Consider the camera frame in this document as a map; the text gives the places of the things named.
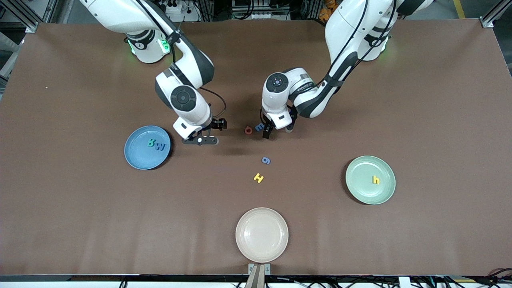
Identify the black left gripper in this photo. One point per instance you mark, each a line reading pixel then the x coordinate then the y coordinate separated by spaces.
pixel 267 130

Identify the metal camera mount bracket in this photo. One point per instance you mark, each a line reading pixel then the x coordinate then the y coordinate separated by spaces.
pixel 259 276

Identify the aluminium frame profile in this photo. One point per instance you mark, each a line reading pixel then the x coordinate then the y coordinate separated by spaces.
pixel 496 14
pixel 24 16

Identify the beige plate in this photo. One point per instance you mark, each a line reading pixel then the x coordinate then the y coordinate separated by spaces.
pixel 262 235

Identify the teal uppercase letter R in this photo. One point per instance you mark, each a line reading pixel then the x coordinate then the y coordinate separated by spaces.
pixel 151 142

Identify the orange snack bag pile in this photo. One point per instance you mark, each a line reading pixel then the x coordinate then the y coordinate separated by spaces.
pixel 328 12

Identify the blue lowercase letter m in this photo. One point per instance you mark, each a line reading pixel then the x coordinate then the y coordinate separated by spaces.
pixel 258 127

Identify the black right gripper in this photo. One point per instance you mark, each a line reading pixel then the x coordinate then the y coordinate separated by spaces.
pixel 214 124

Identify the yellow uppercase letter H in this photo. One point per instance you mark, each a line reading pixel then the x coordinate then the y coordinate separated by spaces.
pixel 258 177

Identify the blue uppercase letter M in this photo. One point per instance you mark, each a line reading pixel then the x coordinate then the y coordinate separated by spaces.
pixel 160 147

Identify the blue lowercase letter g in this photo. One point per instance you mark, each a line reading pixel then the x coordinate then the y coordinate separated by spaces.
pixel 266 160

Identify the green plate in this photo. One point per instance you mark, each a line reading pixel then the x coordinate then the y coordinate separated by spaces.
pixel 362 188

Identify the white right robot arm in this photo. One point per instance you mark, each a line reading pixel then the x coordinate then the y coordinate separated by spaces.
pixel 184 98

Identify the red uppercase letter Q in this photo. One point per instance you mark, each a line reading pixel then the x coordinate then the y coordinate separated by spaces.
pixel 245 130

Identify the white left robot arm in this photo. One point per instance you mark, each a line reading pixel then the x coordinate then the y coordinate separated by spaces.
pixel 348 28

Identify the blue plate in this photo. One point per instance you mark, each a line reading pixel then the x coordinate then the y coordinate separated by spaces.
pixel 140 158

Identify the white power strip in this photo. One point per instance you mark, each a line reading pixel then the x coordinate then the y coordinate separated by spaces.
pixel 176 7

